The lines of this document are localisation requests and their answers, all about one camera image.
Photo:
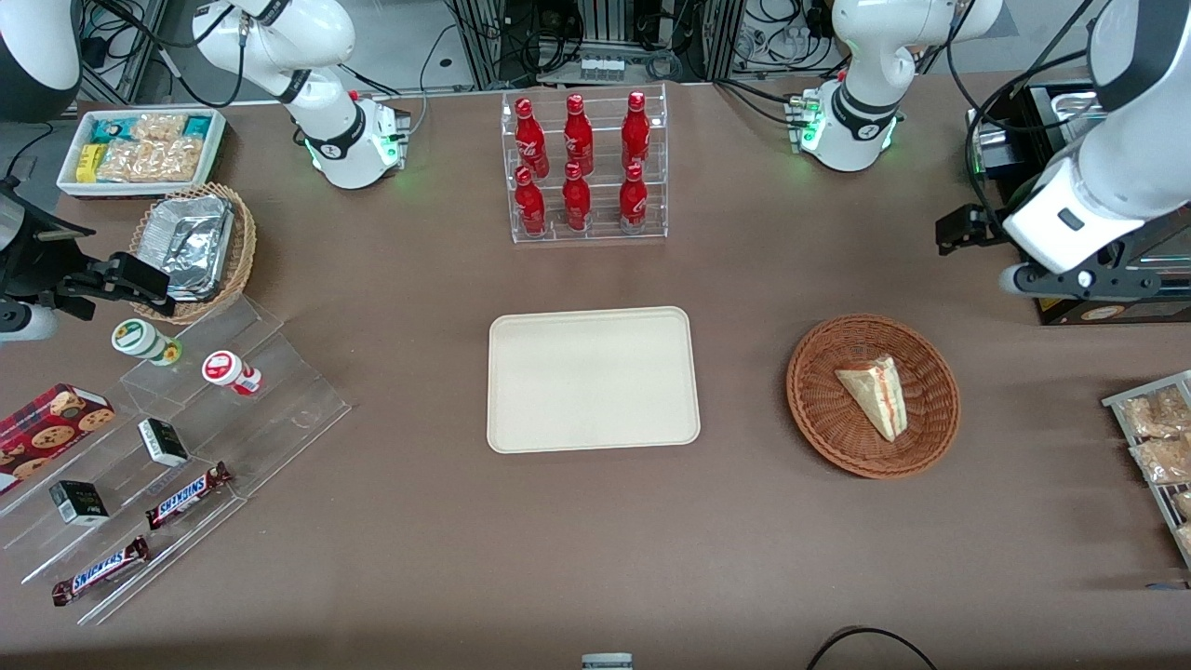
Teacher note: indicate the red cola bottle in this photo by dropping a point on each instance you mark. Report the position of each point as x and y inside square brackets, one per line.
[531, 140]
[530, 207]
[579, 138]
[633, 203]
[635, 132]
[577, 203]

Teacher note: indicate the brown Snickers bar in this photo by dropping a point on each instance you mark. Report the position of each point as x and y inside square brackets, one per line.
[98, 571]
[186, 496]

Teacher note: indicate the large clear cracker bag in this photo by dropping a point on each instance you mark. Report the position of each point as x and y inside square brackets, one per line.
[153, 160]

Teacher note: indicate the silver foil tray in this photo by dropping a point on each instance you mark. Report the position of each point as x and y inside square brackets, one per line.
[191, 244]

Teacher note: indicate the small grey white device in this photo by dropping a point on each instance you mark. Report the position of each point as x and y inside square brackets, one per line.
[607, 662]

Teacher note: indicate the grey power strip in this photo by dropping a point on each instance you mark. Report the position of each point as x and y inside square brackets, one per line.
[602, 67]

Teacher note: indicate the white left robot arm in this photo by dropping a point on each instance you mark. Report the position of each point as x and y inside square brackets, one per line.
[861, 102]

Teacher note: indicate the aluminium frame rack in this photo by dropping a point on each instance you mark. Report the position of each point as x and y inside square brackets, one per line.
[502, 37]

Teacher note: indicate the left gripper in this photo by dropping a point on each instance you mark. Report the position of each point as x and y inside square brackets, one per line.
[988, 226]

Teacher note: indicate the clear acrylic bottle rack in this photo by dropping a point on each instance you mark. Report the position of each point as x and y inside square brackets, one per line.
[595, 237]

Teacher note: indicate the red lidded yogurt cup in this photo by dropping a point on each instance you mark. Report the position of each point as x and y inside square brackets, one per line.
[228, 369]

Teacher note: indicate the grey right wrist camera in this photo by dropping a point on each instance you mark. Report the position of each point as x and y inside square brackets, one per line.
[23, 321]

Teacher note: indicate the tan wicker basket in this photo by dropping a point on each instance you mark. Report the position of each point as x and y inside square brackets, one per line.
[244, 251]

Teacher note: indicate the cream rectangular tray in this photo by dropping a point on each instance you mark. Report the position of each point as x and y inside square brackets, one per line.
[593, 380]

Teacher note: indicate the clear bagged pastry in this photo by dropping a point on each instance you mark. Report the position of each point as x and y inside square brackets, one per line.
[1154, 414]
[1184, 504]
[1185, 538]
[1163, 460]

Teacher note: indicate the white rectangular snack bin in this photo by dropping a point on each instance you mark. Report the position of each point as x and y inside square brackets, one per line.
[216, 140]

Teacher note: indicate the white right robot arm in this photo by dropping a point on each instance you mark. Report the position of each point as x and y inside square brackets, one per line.
[326, 121]

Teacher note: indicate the small clear cracker bag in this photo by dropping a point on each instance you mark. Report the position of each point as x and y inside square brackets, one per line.
[158, 127]

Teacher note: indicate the clear acrylic stepped shelf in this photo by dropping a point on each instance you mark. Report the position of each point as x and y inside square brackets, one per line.
[270, 419]

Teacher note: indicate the right tray of snack bags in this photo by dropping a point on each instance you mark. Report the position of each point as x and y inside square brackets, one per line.
[1154, 493]

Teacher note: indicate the yellow snack pack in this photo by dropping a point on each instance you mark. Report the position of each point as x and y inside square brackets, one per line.
[88, 164]

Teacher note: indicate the small black box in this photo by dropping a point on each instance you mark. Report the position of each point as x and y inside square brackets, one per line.
[163, 443]
[79, 502]

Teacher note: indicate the green lidded yogurt cup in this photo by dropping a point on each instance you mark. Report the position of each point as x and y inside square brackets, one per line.
[140, 339]

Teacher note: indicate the teal snack pack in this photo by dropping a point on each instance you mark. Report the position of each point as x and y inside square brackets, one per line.
[198, 126]
[110, 129]

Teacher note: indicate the brown round wicker basket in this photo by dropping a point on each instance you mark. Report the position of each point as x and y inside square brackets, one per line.
[823, 409]

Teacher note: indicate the red plaid cookie box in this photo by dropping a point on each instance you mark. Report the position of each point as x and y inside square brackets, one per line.
[46, 433]

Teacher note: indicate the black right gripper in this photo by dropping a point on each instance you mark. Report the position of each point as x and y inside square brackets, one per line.
[28, 263]

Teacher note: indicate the triangular sandwich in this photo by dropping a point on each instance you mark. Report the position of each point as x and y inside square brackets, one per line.
[875, 391]

